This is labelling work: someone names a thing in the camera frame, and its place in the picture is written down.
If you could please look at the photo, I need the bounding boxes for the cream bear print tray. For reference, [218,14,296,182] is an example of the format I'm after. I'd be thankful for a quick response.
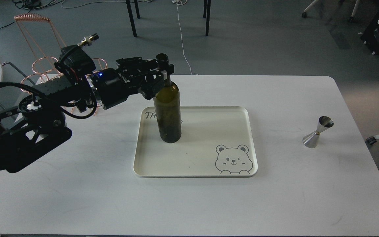
[133,106,258,178]

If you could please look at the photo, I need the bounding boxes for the dark green wine bottle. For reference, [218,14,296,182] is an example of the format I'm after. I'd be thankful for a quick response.
[154,53,182,144]

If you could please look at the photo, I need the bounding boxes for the white office chair base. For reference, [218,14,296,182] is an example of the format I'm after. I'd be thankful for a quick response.
[301,0,361,23]

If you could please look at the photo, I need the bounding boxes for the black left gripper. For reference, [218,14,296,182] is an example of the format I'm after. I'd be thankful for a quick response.
[91,57,175,110]

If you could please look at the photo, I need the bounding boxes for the steel double jigger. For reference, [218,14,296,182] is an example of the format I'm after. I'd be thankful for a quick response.
[302,116,334,148]

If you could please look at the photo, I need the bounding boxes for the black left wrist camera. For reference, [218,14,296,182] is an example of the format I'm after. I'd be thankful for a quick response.
[54,33,99,75]

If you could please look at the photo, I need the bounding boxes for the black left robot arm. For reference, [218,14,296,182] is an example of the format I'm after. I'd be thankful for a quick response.
[0,54,174,173]

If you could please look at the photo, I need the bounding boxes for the white floor cable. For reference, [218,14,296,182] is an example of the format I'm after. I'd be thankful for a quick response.
[171,0,198,76]

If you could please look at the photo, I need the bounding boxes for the black table legs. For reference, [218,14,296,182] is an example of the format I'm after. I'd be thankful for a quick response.
[125,0,212,38]

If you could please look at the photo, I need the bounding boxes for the black floor cables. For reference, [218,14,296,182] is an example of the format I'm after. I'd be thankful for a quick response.
[0,0,65,35]

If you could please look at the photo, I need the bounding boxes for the copper wire bottle rack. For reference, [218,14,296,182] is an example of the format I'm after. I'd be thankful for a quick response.
[14,13,115,116]

